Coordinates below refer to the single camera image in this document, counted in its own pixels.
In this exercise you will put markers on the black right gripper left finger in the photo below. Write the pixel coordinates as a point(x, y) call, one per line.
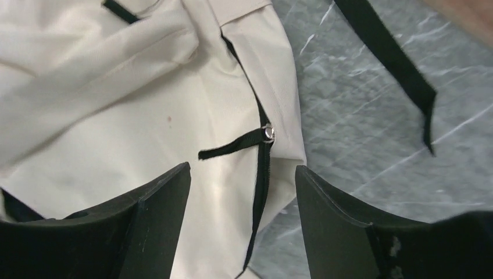
point(133, 235)

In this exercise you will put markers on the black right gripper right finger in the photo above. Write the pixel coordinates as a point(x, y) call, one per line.
point(345, 237)

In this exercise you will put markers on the beige canvas backpack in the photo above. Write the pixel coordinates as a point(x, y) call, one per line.
point(100, 97)

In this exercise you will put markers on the wooden base board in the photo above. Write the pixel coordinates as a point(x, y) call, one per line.
point(473, 16)

